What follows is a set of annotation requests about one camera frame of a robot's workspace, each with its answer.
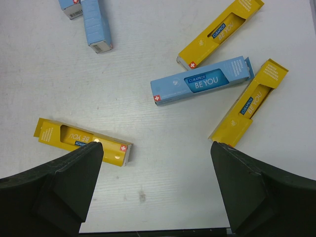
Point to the blue toothpaste box near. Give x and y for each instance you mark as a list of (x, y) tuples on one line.
[(201, 80)]

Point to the yellow toothpaste box front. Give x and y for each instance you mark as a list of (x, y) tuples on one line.
[(67, 137)]

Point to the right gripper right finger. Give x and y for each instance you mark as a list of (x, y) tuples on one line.
[(262, 200)]

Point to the blue toothpaste box far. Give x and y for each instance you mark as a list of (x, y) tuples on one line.
[(72, 8)]

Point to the blue toothpaste box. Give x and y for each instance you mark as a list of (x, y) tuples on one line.
[(201, 80), (72, 8), (96, 25)]

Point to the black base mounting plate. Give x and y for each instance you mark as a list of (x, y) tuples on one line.
[(208, 232)]

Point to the blue toothpaste box middle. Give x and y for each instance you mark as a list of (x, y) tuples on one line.
[(96, 25)]

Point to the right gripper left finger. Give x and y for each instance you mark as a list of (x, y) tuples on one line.
[(52, 199)]

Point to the yellow toothpaste box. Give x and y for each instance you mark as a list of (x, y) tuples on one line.
[(229, 21), (239, 117), (67, 137)]

